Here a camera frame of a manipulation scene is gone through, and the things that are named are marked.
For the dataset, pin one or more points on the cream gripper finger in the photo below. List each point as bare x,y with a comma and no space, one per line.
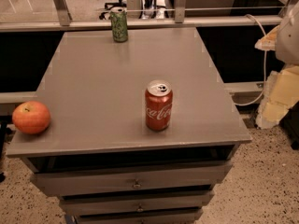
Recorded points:
268,41
281,93

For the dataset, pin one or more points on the red coke can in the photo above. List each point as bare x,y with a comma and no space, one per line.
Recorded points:
159,99

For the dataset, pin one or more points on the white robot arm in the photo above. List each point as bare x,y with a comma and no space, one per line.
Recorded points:
287,44

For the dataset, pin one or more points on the green soda can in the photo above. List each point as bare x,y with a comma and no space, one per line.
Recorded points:
119,24

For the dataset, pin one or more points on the bottom grey drawer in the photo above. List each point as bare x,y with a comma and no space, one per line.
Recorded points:
171,216

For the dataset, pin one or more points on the grey drawer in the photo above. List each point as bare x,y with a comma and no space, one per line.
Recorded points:
171,216
132,178
137,203

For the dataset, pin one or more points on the grey drawer cabinet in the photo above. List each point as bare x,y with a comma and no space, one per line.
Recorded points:
95,89

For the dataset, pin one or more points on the top grey drawer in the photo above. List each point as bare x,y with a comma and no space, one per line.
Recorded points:
132,178

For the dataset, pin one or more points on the middle grey drawer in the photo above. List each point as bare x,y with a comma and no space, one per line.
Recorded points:
137,203

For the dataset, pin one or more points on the red apple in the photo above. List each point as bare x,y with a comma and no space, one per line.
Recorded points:
31,117

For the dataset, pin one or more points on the metal window rail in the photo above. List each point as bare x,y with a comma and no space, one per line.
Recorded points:
76,15

